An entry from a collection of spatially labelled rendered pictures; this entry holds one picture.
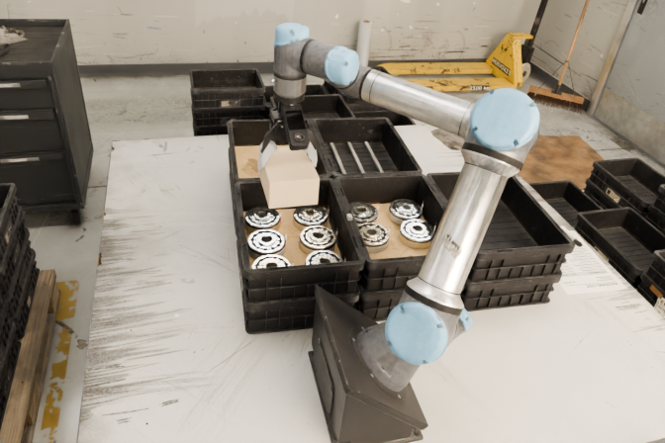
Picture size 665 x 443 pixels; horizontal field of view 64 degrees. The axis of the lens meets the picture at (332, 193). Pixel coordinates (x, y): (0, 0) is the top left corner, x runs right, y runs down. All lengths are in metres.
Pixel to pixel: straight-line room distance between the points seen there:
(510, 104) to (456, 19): 4.31
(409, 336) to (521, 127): 0.42
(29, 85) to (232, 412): 1.80
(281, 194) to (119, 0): 3.50
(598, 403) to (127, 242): 1.38
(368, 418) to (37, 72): 2.02
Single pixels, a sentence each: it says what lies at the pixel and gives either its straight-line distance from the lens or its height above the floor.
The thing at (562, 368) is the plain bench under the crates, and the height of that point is 0.70.
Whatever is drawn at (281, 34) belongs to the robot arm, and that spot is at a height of 1.44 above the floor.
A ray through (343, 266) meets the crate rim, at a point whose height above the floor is 0.93.
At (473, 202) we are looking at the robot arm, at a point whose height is 1.27.
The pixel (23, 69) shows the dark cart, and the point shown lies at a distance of 2.65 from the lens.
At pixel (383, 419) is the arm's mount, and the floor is 0.80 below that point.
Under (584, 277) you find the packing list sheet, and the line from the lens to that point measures 1.91.
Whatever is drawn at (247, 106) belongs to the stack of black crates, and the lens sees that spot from 3.09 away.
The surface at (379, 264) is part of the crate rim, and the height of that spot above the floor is 0.92.
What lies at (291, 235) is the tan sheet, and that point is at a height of 0.83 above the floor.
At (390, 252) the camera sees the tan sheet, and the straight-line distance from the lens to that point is 1.55.
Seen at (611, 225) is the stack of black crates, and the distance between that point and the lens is 2.84.
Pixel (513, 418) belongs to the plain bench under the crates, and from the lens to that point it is 1.44.
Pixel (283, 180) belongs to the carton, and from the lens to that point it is 1.27.
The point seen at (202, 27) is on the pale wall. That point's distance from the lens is 4.68.
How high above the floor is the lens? 1.81
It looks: 34 degrees down
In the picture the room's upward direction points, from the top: 6 degrees clockwise
